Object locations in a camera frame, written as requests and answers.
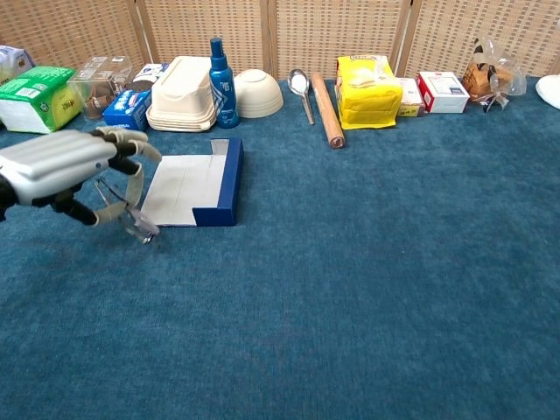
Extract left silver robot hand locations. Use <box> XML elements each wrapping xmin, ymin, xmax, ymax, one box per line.
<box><xmin>0</xmin><ymin>125</ymin><xmax>163</xmax><ymax>228</ymax></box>

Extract black eyeglasses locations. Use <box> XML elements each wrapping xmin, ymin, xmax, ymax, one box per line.
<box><xmin>94</xmin><ymin>174</ymin><xmax>161</xmax><ymax>245</ymax></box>

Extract blue glasses case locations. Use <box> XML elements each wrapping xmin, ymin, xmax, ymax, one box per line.
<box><xmin>139</xmin><ymin>137</ymin><xmax>244</xmax><ymax>228</ymax></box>

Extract green tissue pack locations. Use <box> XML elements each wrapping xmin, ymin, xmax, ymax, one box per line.
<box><xmin>0</xmin><ymin>66</ymin><xmax>84</xmax><ymax>135</ymax></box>

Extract blue Oreo cookie box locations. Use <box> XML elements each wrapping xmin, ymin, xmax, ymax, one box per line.
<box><xmin>101</xmin><ymin>63</ymin><xmax>170</xmax><ymax>132</ymax></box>

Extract clear plastic snack box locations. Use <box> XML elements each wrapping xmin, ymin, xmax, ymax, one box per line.
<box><xmin>67</xmin><ymin>55</ymin><xmax>134</xmax><ymax>122</ymax></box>

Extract white blue tissue pack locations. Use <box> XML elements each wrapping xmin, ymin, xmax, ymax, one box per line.
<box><xmin>0</xmin><ymin>45</ymin><xmax>36</xmax><ymax>84</ymax></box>

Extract beige lidded lunch box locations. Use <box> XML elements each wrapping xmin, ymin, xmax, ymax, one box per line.
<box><xmin>145</xmin><ymin>55</ymin><xmax>219</xmax><ymax>133</ymax></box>

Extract blue spray bottle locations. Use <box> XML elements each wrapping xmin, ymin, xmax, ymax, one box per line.
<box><xmin>208</xmin><ymin>37</ymin><xmax>241</xmax><ymax>130</ymax></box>

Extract beige upturned bowl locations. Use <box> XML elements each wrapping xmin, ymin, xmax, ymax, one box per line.
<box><xmin>233</xmin><ymin>68</ymin><xmax>284</xmax><ymax>119</ymax></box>

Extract metal spoon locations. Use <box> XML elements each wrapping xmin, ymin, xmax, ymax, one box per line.
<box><xmin>287</xmin><ymin>68</ymin><xmax>316</xmax><ymax>126</ymax></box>

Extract wooden rolling pin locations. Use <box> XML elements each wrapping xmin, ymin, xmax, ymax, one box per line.
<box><xmin>310</xmin><ymin>72</ymin><xmax>347</xmax><ymax>150</ymax></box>

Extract blue carpet table mat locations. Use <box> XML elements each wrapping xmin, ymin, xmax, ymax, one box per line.
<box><xmin>0</xmin><ymin>76</ymin><xmax>560</xmax><ymax>420</ymax></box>

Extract wicker folding screen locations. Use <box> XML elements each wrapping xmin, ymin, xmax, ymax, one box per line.
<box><xmin>0</xmin><ymin>0</ymin><xmax>560</xmax><ymax>80</ymax></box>

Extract yellow snack bag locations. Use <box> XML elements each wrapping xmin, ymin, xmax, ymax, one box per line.
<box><xmin>335</xmin><ymin>54</ymin><xmax>403</xmax><ymax>131</ymax></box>

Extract small pink box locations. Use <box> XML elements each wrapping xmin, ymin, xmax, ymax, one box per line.
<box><xmin>395</xmin><ymin>77</ymin><xmax>428</xmax><ymax>118</ymax></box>

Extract white red box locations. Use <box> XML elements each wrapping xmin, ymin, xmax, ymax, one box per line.
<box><xmin>416</xmin><ymin>71</ymin><xmax>471</xmax><ymax>115</ymax></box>

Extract clear bag of cookies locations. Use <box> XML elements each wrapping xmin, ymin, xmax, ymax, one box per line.
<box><xmin>462</xmin><ymin>37</ymin><xmax>528</xmax><ymax>114</ymax></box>

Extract white foam mannequin head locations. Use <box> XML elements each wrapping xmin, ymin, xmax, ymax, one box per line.
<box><xmin>535</xmin><ymin>73</ymin><xmax>560</xmax><ymax>110</ymax></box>

